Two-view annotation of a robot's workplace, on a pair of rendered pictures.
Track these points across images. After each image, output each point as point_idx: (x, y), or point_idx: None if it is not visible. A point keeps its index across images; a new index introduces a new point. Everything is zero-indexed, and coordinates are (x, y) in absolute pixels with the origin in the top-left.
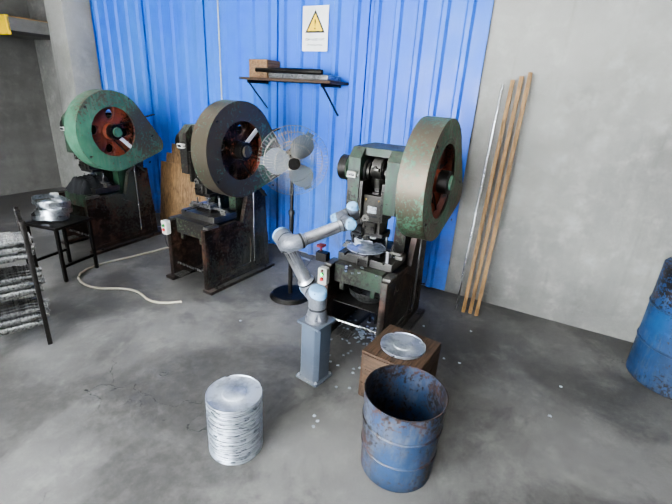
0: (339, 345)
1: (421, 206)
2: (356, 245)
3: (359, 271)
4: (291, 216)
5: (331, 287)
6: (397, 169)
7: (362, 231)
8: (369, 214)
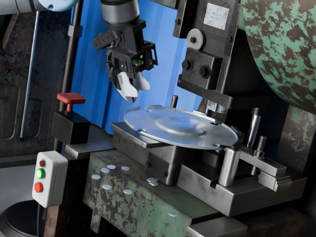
0: None
1: None
2: (131, 103)
3: (139, 190)
4: (72, 38)
5: (77, 220)
6: None
7: (141, 52)
8: (208, 29)
